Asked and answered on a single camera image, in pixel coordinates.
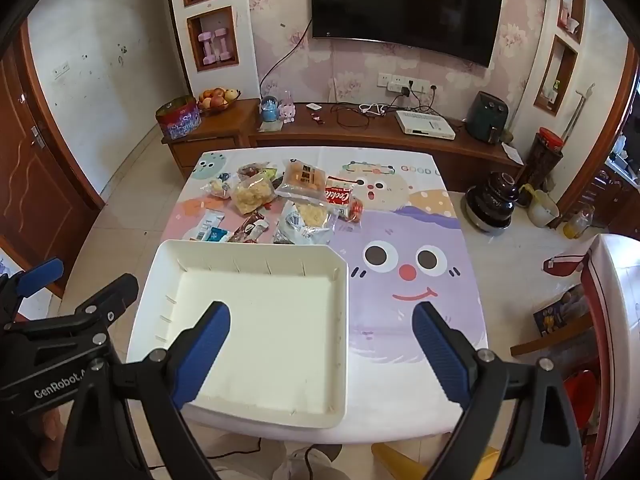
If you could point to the yellow oil bottle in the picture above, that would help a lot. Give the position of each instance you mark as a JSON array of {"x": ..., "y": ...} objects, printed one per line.
[{"x": 577, "y": 225}]

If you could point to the round printed tin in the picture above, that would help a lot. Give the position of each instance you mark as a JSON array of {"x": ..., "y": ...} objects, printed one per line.
[{"x": 177, "y": 119}]

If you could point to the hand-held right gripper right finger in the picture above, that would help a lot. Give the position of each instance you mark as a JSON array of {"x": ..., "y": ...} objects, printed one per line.
[{"x": 442, "y": 355}]

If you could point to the cream plastic jug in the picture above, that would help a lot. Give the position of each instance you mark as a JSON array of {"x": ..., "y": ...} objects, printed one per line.
[{"x": 540, "y": 210}]

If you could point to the white red-trimmed cloth cover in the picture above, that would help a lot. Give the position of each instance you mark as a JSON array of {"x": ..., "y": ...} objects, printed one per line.
[{"x": 615, "y": 310}]

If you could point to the white plastic tray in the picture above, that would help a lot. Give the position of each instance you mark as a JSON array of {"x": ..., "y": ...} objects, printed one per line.
[{"x": 280, "y": 310}]

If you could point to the cartoon printed tablecloth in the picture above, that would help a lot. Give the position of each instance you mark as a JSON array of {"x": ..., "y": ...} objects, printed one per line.
[{"x": 400, "y": 210}]

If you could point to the brown wooden door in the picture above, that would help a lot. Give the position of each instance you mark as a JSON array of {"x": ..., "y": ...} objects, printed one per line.
[{"x": 30, "y": 160}]

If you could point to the dark jar with red lid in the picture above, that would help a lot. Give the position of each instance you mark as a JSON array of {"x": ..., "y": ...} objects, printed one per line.
[{"x": 542, "y": 160}]

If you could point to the clear packet of orange cakes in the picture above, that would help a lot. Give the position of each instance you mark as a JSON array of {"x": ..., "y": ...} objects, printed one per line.
[{"x": 305, "y": 180}]

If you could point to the dark green air fryer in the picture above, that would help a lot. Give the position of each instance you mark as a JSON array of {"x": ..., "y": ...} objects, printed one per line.
[{"x": 487, "y": 115}]

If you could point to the yellow plastic stool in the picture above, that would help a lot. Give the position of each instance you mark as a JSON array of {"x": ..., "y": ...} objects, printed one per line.
[{"x": 400, "y": 462}]

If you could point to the small white barcode packet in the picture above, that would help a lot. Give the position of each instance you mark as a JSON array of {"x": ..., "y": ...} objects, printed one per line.
[{"x": 207, "y": 222}]

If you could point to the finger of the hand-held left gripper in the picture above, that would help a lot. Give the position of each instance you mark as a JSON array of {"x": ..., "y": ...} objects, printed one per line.
[
  {"x": 42, "y": 275},
  {"x": 115, "y": 295}
]

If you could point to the clear bag of pale crisps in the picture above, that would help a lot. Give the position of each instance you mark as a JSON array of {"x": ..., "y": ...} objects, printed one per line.
[{"x": 252, "y": 195}]

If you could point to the brown chocolate snack packet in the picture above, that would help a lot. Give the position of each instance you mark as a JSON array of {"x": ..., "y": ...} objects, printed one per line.
[{"x": 252, "y": 227}]

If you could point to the long wooden television cabinet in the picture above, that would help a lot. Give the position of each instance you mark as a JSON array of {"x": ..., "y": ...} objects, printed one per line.
[{"x": 475, "y": 160}]

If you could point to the white set-top box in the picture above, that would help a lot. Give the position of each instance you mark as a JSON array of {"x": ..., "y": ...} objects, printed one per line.
[{"x": 425, "y": 124}]

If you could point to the red plastic stool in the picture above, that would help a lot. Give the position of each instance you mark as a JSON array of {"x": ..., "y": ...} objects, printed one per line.
[{"x": 582, "y": 395}]

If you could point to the dark purple electric pot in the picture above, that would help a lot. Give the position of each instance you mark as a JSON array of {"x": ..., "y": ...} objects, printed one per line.
[{"x": 492, "y": 200}]

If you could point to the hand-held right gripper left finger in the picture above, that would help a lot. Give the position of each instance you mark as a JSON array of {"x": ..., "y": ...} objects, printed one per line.
[{"x": 200, "y": 355}]

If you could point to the pink dumbbell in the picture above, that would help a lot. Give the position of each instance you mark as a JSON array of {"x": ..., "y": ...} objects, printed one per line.
[
  {"x": 206, "y": 47},
  {"x": 223, "y": 42}
]

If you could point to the bowl of fruit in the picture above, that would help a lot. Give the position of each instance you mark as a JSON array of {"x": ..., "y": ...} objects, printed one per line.
[{"x": 217, "y": 100}]

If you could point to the red sausage stick packet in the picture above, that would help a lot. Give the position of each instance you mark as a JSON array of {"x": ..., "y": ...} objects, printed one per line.
[{"x": 356, "y": 210}]

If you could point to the white label snack packet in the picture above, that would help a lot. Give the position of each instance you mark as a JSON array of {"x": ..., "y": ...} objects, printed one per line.
[{"x": 290, "y": 225}]

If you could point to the yellow crispy noodle packet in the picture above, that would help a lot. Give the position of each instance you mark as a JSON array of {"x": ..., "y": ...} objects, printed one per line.
[{"x": 315, "y": 215}]

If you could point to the black wall television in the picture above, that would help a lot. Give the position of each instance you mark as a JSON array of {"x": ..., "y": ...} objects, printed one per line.
[{"x": 400, "y": 0}]

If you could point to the clear bag of yellow candies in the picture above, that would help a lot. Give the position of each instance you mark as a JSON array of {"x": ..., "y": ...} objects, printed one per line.
[{"x": 217, "y": 185}]

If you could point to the white wall socket strip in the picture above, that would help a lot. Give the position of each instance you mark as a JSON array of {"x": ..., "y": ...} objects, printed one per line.
[{"x": 407, "y": 82}]

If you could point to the low wooden side cabinet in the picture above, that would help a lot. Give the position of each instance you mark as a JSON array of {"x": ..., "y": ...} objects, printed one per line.
[{"x": 220, "y": 127}]

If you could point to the blue printed box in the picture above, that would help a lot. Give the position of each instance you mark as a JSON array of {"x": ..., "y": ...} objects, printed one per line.
[{"x": 560, "y": 310}]

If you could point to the pink toy figure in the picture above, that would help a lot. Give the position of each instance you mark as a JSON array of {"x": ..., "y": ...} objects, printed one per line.
[{"x": 288, "y": 112}]

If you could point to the dark red snack packet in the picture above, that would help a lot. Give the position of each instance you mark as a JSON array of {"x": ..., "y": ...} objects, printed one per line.
[{"x": 252, "y": 170}]

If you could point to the red bag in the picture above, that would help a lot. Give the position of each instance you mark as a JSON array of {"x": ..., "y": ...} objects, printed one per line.
[{"x": 565, "y": 265}]

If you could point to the red white snack packet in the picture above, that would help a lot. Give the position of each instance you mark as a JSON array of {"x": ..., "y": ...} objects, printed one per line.
[{"x": 340, "y": 195}]

